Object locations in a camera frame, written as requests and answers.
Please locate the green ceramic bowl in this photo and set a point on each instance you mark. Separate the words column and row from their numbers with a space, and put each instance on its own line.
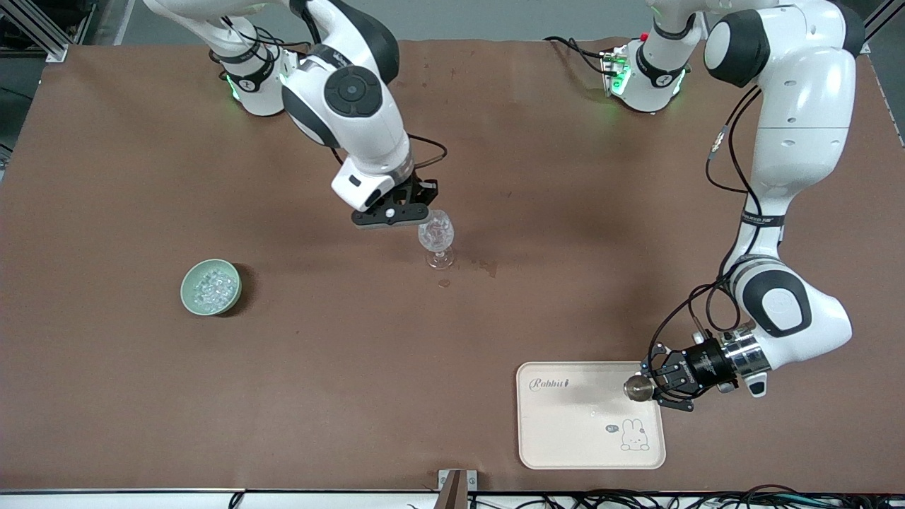
column 187, row 295

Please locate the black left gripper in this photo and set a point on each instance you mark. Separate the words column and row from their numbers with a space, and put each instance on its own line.
column 703, row 365

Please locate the left arm base connector plate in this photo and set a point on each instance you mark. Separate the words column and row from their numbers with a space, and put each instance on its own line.
column 611, row 71

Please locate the brown table mat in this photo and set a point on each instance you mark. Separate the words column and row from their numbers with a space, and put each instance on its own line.
column 353, row 367

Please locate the brown camera post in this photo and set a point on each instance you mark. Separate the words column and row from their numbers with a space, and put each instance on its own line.
column 452, row 495

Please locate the white table edge rail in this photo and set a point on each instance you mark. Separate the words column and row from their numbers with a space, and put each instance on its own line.
column 141, row 500

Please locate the aluminium frame with dark gear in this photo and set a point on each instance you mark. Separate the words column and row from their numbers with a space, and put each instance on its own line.
column 42, row 28

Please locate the steel double jigger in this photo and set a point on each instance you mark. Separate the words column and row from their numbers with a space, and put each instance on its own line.
column 638, row 389

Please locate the cream rabbit print tray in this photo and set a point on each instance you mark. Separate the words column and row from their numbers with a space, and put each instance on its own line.
column 565, row 424

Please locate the clear wine glass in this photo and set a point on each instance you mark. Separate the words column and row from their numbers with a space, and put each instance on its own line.
column 437, row 237

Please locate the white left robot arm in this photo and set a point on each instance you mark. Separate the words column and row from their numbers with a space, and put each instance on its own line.
column 799, row 106

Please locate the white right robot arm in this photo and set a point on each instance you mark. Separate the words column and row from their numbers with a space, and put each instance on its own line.
column 353, row 127

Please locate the grey metal bracket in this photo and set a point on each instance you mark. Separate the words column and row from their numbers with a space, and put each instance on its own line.
column 471, row 481

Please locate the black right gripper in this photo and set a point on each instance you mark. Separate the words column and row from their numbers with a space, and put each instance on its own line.
column 420, row 189

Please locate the clear ice cubes pile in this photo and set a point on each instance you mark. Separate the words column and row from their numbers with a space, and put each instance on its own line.
column 212, row 288

